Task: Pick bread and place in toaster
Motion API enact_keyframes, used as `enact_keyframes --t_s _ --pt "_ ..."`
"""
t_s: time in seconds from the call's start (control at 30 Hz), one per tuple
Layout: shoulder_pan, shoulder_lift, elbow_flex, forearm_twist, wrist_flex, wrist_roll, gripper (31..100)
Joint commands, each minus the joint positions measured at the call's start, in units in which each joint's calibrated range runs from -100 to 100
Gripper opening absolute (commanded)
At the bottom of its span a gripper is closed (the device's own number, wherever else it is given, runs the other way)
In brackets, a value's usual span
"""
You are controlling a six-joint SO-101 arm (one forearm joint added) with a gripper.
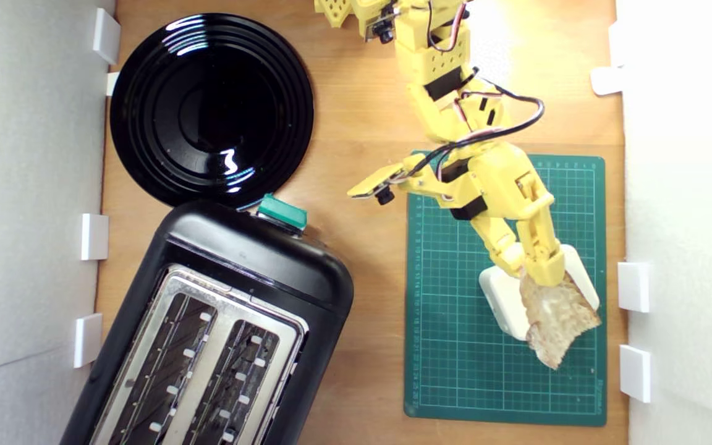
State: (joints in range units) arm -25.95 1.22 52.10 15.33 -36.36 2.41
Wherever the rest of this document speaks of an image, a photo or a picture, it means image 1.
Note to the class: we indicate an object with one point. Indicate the yellow wrist camera mount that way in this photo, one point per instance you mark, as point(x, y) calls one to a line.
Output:
point(376, 182)

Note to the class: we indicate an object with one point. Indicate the black plate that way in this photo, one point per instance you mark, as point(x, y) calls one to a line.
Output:
point(207, 111)

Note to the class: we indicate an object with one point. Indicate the white block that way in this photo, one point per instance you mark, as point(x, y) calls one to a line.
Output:
point(504, 303)

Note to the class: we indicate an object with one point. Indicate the black two-slot toaster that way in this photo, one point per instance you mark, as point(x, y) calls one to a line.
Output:
point(251, 266)

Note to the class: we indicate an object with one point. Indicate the brown bread slice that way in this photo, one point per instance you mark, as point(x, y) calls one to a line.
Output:
point(560, 327)

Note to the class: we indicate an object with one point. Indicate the white wall clip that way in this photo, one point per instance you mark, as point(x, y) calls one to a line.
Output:
point(614, 43)
point(635, 372)
point(606, 80)
point(634, 286)
point(88, 340)
point(94, 237)
point(112, 83)
point(105, 36)

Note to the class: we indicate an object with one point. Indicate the green cutting mat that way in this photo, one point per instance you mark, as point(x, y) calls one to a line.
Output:
point(455, 371)

